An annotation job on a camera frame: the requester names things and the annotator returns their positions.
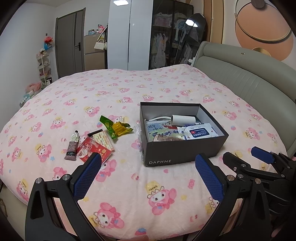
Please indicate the pale yellow card packet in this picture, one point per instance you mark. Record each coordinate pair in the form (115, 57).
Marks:
(104, 141)

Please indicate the round orange wall decor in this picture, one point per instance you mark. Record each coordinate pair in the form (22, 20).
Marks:
(266, 23)

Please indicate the dark grey shoe box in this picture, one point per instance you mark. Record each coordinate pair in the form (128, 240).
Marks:
(161, 153)

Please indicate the white blue wet wipes pack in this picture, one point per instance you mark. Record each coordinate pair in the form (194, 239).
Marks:
(203, 132)

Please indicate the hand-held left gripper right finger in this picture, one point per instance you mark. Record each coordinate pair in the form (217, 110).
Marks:
(208, 176)

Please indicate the red hanging toy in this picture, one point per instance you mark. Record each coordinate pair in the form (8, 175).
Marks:
(48, 41)

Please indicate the red clear packet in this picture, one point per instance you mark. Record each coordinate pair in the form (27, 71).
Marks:
(86, 146)

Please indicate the brown hand cream tube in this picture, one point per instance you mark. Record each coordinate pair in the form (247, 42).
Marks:
(71, 148)

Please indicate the grey upholstered headboard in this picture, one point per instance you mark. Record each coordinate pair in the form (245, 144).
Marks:
(242, 74)

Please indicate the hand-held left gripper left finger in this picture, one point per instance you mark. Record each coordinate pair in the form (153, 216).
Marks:
(89, 176)

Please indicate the white roll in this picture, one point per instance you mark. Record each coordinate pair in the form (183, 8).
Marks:
(182, 120)

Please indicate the white band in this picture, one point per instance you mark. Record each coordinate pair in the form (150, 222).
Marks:
(160, 118)

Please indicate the pink plush toy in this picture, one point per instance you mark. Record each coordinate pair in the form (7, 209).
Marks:
(101, 28)

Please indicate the white wardrobe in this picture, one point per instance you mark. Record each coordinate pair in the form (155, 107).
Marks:
(120, 34)

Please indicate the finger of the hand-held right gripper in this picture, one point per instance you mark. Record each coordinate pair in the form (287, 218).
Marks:
(261, 153)
(233, 161)

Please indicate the pale boxes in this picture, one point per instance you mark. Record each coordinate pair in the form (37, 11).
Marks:
(27, 97)

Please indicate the black square frame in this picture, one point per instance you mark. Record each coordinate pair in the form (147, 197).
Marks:
(94, 133)

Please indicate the pink bundle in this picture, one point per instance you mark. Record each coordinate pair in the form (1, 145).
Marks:
(34, 87)

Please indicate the grey door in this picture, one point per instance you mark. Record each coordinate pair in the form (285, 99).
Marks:
(67, 46)

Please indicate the beige cabinet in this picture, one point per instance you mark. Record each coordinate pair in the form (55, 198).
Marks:
(92, 58)

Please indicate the green yellow snack wrapper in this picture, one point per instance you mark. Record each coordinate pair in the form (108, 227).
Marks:
(118, 127)

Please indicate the pink printed blanket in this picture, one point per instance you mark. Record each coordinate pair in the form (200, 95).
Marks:
(138, 92)

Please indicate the brown comb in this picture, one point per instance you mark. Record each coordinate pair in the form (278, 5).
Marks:
(166, 138)

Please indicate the clear plastic bag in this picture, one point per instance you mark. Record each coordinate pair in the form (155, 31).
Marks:
(139, 136)

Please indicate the white shelf rack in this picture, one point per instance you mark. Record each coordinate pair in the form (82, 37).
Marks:
(44, 69)

